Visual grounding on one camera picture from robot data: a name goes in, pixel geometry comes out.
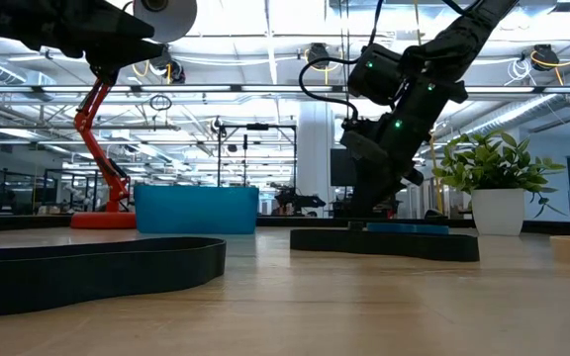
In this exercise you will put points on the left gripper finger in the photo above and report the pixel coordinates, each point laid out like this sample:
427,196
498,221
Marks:
112,22
122,54

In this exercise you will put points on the black metal stand frame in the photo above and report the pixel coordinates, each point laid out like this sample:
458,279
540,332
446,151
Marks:
257,126

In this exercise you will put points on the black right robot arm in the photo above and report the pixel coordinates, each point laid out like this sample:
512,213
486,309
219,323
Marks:
453,44

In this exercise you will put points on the black monitor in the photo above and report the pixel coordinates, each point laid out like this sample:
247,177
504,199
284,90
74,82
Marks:
343,168

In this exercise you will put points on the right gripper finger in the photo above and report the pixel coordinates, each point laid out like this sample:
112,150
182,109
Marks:
371,198

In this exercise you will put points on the wide blue rubber band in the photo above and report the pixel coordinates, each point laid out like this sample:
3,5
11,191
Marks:
408,228

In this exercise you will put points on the wide black rubber band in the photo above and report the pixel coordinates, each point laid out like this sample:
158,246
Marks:
92,277
389,244

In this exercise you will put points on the black background robot arm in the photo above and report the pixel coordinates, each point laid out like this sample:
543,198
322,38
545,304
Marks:
300,200

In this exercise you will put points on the grey horizontal frame beam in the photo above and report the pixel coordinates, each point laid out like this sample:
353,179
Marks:
216,89

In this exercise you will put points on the black table frame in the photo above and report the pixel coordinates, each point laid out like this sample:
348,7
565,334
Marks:
28,222

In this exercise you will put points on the blue plastic bin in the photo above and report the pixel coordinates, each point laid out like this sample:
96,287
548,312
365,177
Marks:
196,210

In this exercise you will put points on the green plant in white pot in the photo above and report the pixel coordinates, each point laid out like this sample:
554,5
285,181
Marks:
498,210

